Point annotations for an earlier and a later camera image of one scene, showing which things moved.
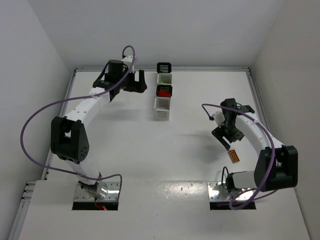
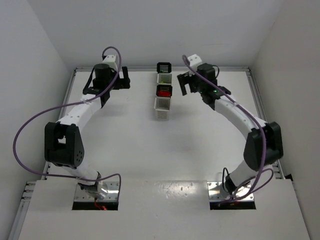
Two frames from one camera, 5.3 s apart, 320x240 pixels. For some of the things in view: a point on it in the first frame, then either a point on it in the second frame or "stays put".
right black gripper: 228,135 -> 189,81
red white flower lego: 164,93 stays put
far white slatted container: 164,79 stays put
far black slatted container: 165,67 stays put
